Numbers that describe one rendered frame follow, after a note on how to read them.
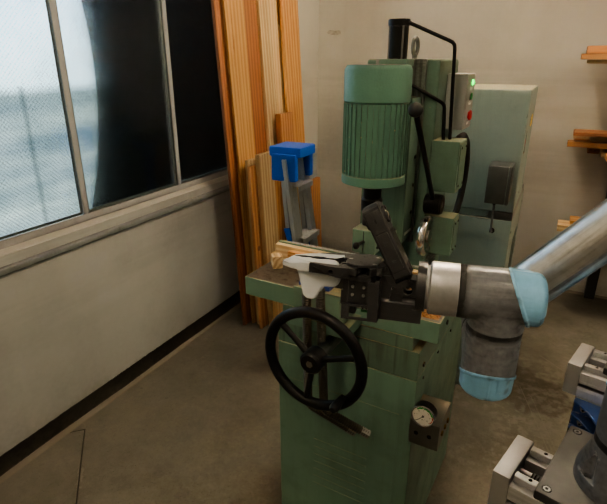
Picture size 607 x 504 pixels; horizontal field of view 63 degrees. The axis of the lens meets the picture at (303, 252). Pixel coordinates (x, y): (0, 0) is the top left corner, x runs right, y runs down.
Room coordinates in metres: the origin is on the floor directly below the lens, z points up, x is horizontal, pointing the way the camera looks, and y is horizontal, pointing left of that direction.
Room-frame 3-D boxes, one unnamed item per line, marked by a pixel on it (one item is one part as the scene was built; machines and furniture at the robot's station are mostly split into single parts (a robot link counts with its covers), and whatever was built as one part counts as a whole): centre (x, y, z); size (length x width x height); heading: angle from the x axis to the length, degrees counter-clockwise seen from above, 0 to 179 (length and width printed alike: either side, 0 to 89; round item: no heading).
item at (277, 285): (1.29, -0.11, 0.87); 0.61 x 0.30 x 0.06; 60
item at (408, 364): (1.48, -0.26, 0.76); 0.57 x 0.45 x 0.09; 150
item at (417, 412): (1.06, -0.32, 0.65); 0.06 x 0.04 x 0.08; 60
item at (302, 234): (2.25, 0.00, 0.58); 0.27 x 0.25 x 1.16; 64
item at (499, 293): (0.61, -0.27, 1.21); 0.11 x 0.08 x 0.09; 74
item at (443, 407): (1.12, -0.35, 0.58); 0.12 x 0.08 x 0.08; 150
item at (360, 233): (1.39, -0.21, 1.03); 0.14 x 0.07 x 0.09; 150
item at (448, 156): (1.48, -0.43, 1.23); 0.09 x 0.08 x 0.15; 150
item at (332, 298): (1.22, -0.07, 0.92); 0.15 x 0.13 x 0.09; 60
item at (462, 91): (1.58, -0.48, 1.40); 0.10 x 0.06 x 0.16; 150
